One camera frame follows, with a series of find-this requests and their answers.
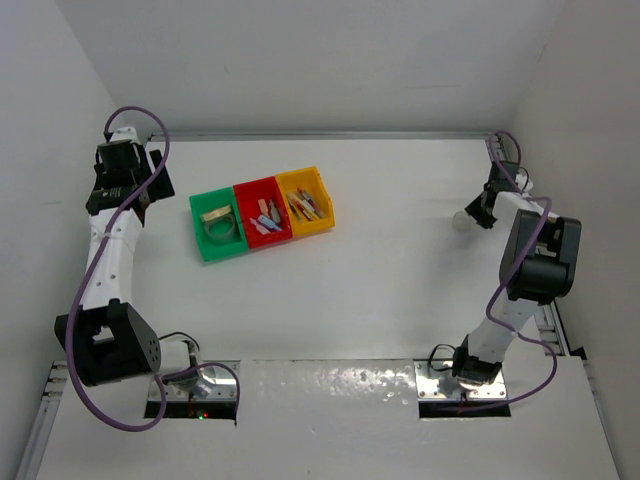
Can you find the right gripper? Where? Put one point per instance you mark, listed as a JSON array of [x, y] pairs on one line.
[[474, 210]]

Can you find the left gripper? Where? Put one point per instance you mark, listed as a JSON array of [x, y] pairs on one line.
[[158, 188]]

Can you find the clear small tape roll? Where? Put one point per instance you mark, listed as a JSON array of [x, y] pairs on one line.
[[461, 221]]

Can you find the beige masking tape roll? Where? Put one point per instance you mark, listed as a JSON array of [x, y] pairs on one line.
[[216, 215]]

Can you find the grey wide tape roll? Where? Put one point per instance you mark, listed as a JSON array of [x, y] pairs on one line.
[[220, 233]]

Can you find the orange correction tape case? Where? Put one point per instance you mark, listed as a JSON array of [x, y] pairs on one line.
[[263, 207]]

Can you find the pink correction tape case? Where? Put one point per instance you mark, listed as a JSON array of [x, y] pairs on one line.
[[259, 227]]

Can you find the blue correction tape case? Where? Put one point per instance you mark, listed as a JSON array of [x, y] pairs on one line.
[[269, 223]]

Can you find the green correction tape case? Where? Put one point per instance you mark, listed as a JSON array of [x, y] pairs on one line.
[[274, 213]]

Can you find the yellow highlighter pen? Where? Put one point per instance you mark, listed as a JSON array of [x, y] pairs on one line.
[[321, 211]]

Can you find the blue marker pen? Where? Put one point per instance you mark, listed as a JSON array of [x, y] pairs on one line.
[[308, 199]]

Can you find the pink packaged pen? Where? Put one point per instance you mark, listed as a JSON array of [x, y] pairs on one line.
[[306, 206]]

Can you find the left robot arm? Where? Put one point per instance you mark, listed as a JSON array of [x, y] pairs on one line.
[[111, 341]]

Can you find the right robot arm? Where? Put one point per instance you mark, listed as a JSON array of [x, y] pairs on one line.
[[538, 266]]

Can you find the green plastic bin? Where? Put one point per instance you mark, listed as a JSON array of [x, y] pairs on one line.
[[205, 202]]

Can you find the red plastic bin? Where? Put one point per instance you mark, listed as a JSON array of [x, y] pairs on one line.
[[247, 195]]

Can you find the yellow plastic bin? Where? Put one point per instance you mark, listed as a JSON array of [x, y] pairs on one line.
[[310, 180]]

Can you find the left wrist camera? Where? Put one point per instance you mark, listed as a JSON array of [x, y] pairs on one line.
[[126, 133]]

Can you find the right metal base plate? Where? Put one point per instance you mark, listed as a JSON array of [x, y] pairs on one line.
[[436, 384]]

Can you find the metal base plate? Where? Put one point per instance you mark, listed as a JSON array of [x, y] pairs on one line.
[[209, 384], [436, 384]]

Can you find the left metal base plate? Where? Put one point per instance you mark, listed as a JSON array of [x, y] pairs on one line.
[[209, 384]]

